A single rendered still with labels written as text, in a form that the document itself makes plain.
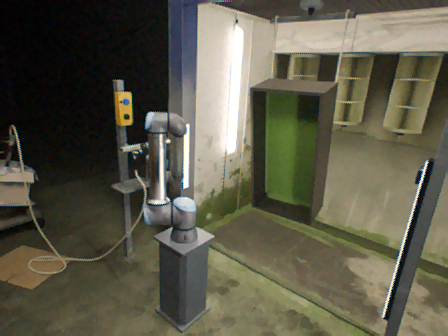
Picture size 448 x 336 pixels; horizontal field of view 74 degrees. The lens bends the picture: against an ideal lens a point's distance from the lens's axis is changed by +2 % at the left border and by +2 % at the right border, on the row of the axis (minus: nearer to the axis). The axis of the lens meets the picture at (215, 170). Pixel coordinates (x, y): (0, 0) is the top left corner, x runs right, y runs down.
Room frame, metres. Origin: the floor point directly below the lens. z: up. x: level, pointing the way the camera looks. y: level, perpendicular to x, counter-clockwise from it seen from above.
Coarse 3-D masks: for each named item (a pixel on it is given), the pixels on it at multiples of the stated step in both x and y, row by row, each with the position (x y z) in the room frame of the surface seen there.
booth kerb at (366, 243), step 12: (324, 228) 2.99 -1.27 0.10; (336, 228) 2.91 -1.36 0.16; (348, 240) 2.82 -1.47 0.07; (360, 240) 2.75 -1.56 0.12; (372, 240) 2.68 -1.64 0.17; (384, 252) 2.60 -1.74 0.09; (396, 252) 2.54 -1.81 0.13; (420, 264) 2.41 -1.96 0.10; (432, 264) 2.36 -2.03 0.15; (444, 276) 2.29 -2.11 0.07
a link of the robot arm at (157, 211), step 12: (156, 120) 1.79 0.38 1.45; (168, 120) 1.80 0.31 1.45; (156, 132) 1.78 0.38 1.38; (156, 144) 1.77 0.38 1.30; (156, 156) 1.77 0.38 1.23; (156, 168) 1.76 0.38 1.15; (156, 180) 1.75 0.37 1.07; (156, 192) 1.74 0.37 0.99; (144, 204) 1.76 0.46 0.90; (156, 204) 1.71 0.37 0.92; (168, 204) 1.76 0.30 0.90; (144, 216) 1.70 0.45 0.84; (156, 216) 1.70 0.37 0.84; (168, 216) 1.72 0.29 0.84
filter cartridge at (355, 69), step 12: (348, 60) 3.24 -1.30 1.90; (360, 60) 3.21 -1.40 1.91; (372, 60) 3.24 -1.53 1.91; (348, 72) 3.23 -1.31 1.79; (360, 72) 3.19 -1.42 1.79; (348, 84) 3.22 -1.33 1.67; (360, 84) 3.19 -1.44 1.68; (348, 96) 3.22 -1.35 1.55; (360, 96) 3.20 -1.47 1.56; (336, 108) 3.28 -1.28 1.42; (348, 108) 3.22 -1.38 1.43; (360, 108) 3.21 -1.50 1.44; (336, 120) 3.26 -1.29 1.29; (348, 120) 3.21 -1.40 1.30; (360, 120) 3.24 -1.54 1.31
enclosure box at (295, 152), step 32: (256, 96) 2.62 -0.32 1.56; (288, 96) 2.71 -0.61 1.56; (320, 96) 2.19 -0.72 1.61; (256, 128) 2.66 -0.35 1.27; (288, 128) 2.75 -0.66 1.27; (320, 128) 2.22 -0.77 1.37; (256, 160) 2.72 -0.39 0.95; (288, 160) 2.80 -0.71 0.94; (320, 160) 2.35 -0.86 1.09; (256, 192) 2.78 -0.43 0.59; (288, 192) 2.85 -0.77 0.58; (320, 192) 2.50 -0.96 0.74
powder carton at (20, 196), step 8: (0, 160) 3.01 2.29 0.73; (0, 168) 2.68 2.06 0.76; (8, 168) 2.74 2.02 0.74; (16, 168) 2.80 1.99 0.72; (24, 168) 3.00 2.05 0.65; (0, 176) 2.65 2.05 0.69; (8, 176) 2.70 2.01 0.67; (16, 176) 2.75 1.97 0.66; (32, 176) 2.86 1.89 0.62; (0, 184) 2.67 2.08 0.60; (8, 184) 2.72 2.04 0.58; (16, 184) 2.77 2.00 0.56; (0, 192) 2.66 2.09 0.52; (8, 192) 2.71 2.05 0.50; (16, 192) 2.76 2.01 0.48; (24, 192) 2.82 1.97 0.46; (0, 200) 2.65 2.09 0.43; (8, 200) 2.70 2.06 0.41; (16, 200) 2.75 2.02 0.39; (24, 200) 2.81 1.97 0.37
